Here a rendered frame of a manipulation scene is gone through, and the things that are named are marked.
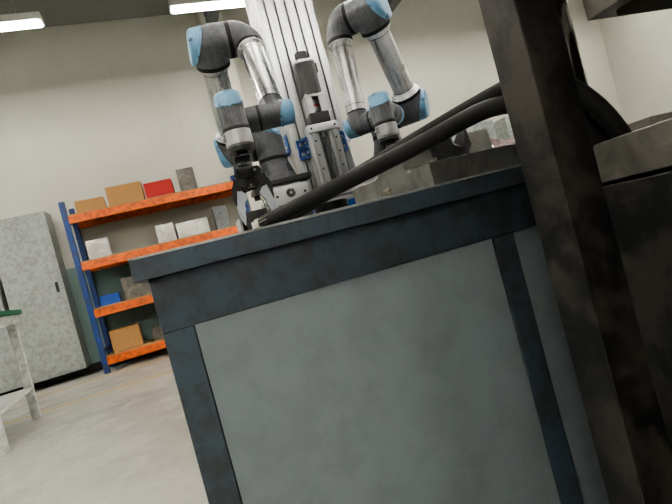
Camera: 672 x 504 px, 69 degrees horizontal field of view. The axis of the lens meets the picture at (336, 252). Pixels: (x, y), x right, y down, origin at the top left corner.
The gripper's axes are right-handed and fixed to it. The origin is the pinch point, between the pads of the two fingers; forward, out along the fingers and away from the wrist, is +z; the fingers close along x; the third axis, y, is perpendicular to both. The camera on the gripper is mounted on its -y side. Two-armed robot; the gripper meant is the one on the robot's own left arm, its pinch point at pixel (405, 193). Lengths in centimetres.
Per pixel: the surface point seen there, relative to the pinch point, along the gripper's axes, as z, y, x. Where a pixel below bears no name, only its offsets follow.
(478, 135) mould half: -6.9, -41.9, -6.0
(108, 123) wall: -215, 508, 159
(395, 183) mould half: -0.4, -37.5, 17.4
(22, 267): -58, 468, 284
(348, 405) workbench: 39, -69, 49
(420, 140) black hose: -3, -76, 26
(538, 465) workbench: 63, -67, 15
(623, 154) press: 9, -96, 6
